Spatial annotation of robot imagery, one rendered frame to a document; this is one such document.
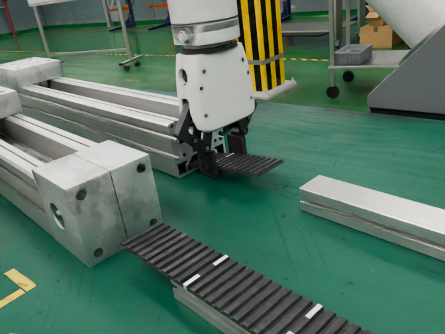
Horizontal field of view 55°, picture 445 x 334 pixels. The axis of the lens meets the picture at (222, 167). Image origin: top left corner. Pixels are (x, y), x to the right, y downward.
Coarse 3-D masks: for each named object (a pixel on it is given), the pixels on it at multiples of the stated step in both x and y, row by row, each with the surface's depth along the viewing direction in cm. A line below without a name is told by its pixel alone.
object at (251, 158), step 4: (248, 156) 59; (252, 156) 59; (256, 156) 59; (240, 160) 58; (244, 160) 58; (248, 160) 58; (252, 160) 58; (232, 164) 58; (236, 164) 58; (240, 164) 57; (244, 164) 57; (228, 168) 57; (232, 168) 56; (236, 168) 56
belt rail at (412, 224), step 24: (312, 192) 48; (336, 192) 47; (360, 192) 47; (336, 216) 47; (360, 216) 44; (384, 216) 42; (408, 216) 41; (432, 216) 41; (408, 240) 41; (432, 240) 39
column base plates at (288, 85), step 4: (292, 80) 396; (284, 84) 392; (288, 84) 390; (292, 84) 394; (296, 84) 396; (276, 88) 383; (280, 88) 381; (284, 88) 385; (288, 88) 388; (256, 92) 380; (260, 92) 378; (264, 92) 376; (268, 92) 370; (272, 92) 373; (276, 92) 377; (280, 92) 379; (256, 96) 376; (260, 96) 374; (264, 96) 371; (268, 96) 369; (272, 96) 371
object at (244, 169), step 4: (264, 156) 58; (256, 160) 57; (260, 160) 57; (264, 160) 57; (248, 164) 56; (252, 164) 57; (256, 164) 56; (240, 168) 56; (244, 168) 56; (248, 168) 55; (252, 168) 55; (240, 172) 55; (244, 172) 55
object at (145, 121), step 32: (32, 96) 99; (64, 96) 84; (96, 96) 89; (128, 96) 79; (160, 96) 74; (64, 128) 89; (96, 128) 77; (128, 128) 68; (160, 128) 61; (192, 128) 68; (160, 160) 65
